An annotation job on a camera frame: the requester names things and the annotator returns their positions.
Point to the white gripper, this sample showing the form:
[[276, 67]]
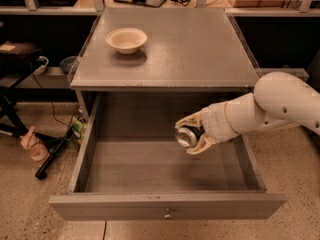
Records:
[[215, 121]]

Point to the pink plastic object on floor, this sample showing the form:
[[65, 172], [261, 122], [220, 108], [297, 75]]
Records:
[[34, 146]]

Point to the metal drawer knob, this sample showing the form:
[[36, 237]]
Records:
[[168, 215]]

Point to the green packet on floor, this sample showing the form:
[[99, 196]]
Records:
[[77, 128]]

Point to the grey cabinet with top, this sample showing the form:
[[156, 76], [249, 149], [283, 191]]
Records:
[[187, 50]]

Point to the dark bowl on shelf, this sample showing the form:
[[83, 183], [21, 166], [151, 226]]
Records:
[[69, 63]]

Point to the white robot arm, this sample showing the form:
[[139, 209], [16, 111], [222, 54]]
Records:
[[279, 100]]

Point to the white paper bowl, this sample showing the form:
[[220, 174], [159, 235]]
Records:
[[126, 40]]

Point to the white bowl on shelf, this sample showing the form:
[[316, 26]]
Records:
[[43, 62]]

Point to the black chair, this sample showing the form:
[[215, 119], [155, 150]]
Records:
[[17, 62]]

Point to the black tube on floor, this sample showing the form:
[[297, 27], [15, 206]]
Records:
[[59, 144]]

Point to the open grey top drawer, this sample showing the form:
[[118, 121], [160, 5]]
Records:
[[130, 167]]

